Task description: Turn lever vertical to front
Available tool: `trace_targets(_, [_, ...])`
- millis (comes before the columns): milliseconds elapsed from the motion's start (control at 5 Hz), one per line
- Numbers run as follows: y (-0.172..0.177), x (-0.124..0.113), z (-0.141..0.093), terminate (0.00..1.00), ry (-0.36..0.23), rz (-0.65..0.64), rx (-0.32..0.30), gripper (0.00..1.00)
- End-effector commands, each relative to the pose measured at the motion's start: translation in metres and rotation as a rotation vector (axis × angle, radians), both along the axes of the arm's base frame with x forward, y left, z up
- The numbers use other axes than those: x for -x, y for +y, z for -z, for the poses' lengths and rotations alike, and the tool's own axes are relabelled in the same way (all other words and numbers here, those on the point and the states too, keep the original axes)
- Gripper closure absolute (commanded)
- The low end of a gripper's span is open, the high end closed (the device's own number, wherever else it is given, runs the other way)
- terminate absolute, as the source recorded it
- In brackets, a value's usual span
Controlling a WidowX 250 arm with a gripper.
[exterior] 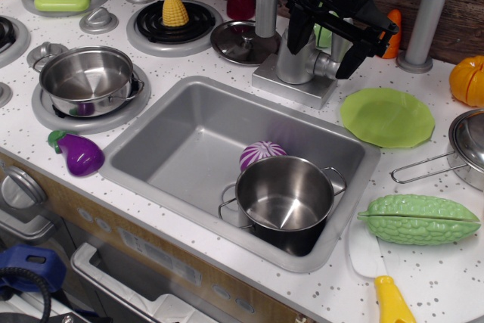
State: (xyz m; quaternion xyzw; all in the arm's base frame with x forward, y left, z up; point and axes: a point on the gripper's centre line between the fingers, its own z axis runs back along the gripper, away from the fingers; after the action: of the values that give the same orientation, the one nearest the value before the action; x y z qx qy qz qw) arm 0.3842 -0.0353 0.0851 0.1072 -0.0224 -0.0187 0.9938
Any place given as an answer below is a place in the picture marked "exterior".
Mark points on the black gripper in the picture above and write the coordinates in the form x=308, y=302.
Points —
x=359, y=21

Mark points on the silver faucet lever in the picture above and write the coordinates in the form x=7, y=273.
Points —
x=321, y=63

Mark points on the green toy cabbage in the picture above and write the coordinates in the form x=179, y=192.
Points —
x=323, y=37

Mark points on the orange toy carrot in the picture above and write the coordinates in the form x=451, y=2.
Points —
x=392, y=50

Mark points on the steel pot lid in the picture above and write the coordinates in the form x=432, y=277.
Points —
x=237, y=42

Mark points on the red toy pepper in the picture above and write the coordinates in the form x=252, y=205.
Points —
x=240, y=9

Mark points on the green plastic plate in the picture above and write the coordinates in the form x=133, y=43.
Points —
x=387, y=118

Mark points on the purple white toy onion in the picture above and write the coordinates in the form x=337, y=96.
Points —
x=259, y=150

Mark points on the orange toy pumpkin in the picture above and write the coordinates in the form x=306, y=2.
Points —
x=466, y=81

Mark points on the yellow toy corn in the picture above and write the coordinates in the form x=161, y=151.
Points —
x=174, y=13

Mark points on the steel pot in sink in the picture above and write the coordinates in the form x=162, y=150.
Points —
x=286, y=200

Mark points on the black coil burner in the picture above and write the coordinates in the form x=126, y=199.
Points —
x=152, y=33

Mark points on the grey sink basin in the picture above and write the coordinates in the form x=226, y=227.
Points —
x=184, y=151

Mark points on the green toy bitter gourd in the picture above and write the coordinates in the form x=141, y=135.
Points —
x=411, y=219

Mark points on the steel pot on burner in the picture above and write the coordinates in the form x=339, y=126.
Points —
x=90, y=81

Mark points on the purple toy eggplant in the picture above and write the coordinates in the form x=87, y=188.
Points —
x=83, y=157

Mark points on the left edge burner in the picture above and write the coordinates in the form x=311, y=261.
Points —
x=15, y=40

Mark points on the silver oven knob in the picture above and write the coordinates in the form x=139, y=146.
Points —
x=21, y=196

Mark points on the blue clamp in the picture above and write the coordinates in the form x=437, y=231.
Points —
x=41, y=261

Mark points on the grey vertical post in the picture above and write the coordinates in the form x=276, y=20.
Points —
x=416, y=59

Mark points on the yellow handled toy knife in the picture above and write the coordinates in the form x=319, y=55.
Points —
x=367, y=261

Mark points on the grey oven door handle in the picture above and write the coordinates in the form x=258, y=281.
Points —
x=28, y=228

